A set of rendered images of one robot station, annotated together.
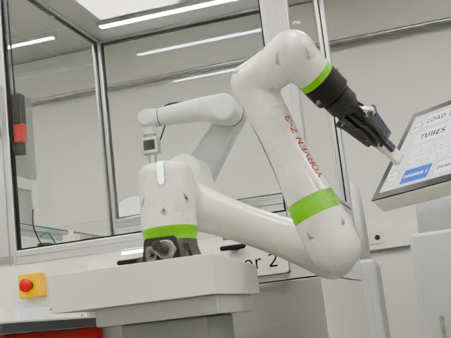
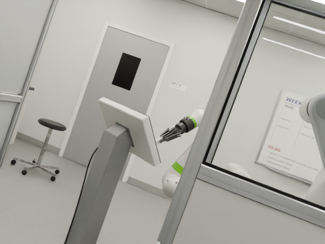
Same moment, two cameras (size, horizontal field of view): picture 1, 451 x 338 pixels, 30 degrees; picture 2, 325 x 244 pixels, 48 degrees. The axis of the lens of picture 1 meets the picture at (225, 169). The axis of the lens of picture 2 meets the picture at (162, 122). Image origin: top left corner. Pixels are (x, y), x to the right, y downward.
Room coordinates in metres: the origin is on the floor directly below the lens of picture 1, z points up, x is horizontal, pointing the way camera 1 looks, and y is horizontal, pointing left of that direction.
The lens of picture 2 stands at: (4.19, -0.68, 1.29)
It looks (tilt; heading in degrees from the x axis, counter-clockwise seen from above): 3 degrees down; 173
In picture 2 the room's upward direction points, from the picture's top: 20 degrees clockwise
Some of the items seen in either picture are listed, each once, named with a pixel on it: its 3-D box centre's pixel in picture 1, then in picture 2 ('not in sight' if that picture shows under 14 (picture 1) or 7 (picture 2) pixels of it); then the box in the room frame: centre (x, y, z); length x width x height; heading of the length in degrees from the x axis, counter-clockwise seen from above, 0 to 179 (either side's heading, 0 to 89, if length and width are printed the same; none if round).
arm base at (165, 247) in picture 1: (166, 252); not in sight; (1.88, 0.15, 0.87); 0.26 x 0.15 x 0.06; 171
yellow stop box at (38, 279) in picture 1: (31, 285); not in sight; (2.56, 0.62, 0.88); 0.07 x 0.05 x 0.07; 75
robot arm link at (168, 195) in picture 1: (168, 202); not in sight; (1.96, 0.14, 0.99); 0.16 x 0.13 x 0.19; 175
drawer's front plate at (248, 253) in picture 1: (237, 259); not in sight; (2.41, 0.00, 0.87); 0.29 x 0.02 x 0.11; 75
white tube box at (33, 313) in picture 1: (23, 316); not in sight; (2.31, 0.59, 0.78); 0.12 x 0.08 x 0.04; 154
